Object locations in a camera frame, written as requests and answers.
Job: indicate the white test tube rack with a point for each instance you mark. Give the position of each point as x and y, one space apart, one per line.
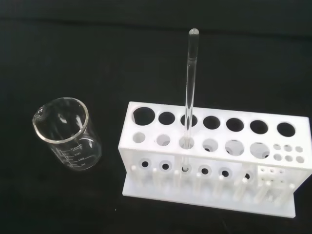
200 133

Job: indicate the clear glass graduated beaker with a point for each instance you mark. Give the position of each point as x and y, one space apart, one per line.
90 146

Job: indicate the black bench cloth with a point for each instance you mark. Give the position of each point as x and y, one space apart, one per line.
73 48

